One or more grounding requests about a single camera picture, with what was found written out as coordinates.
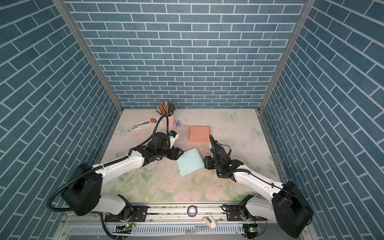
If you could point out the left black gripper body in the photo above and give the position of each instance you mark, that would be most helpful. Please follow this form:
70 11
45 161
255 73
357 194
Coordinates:
165 152

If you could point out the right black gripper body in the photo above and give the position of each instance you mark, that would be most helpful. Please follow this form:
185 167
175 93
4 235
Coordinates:
218 166

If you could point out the light blue paper box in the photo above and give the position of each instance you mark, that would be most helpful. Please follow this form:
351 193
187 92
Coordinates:
189 162

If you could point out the orange paper box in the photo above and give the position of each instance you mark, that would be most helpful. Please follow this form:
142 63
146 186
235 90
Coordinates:
199 134

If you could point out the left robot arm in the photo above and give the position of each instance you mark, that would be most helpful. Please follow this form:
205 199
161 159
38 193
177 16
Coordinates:
85 194

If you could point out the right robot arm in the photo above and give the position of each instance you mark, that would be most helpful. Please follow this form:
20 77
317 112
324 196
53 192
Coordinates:
282 203

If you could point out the white pen box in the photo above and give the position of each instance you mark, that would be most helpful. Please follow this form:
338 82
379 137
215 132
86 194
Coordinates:
142 124

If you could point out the small blue stapler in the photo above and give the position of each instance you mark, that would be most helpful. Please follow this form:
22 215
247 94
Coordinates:
177 124

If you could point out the pink pencil cup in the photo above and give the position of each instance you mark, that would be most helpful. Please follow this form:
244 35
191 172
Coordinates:
171 121

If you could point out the bundle of coloured pencils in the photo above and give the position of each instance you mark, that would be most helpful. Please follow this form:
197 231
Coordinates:
166 108

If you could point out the white pink clip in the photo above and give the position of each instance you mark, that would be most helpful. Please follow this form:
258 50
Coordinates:
210 222

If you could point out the purple tape roll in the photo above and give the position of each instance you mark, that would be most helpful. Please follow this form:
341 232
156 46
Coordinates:
192 211

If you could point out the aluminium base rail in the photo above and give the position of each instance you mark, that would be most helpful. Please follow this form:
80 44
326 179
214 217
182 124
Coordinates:
169 219

